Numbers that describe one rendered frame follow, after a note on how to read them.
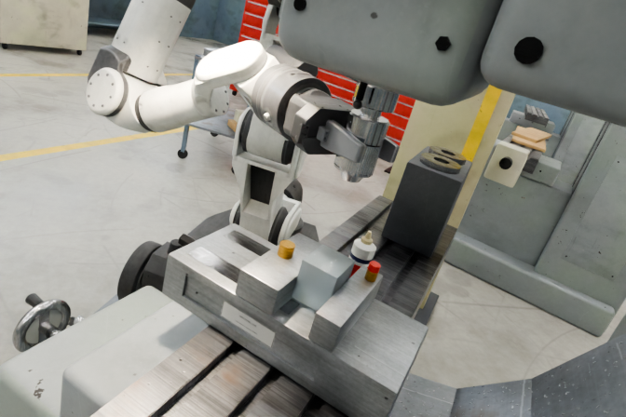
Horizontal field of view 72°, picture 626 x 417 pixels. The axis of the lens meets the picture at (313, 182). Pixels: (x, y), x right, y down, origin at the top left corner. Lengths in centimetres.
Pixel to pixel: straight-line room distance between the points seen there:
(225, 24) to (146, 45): 1119
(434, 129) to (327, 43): 186
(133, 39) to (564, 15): 64
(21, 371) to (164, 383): 35
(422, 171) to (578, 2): 65
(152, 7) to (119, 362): 54
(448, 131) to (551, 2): 190
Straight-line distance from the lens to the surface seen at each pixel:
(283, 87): 55
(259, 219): 135
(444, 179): 94
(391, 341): 60
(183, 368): 59
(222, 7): 1208
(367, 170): 48
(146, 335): 74
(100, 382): 68
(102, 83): 79
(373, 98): 46
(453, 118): 222
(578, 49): 34
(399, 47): 37
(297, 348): 57
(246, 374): 59
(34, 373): 87
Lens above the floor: 136
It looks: 21 degrees down
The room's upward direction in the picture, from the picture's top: 16 degrees clockwise
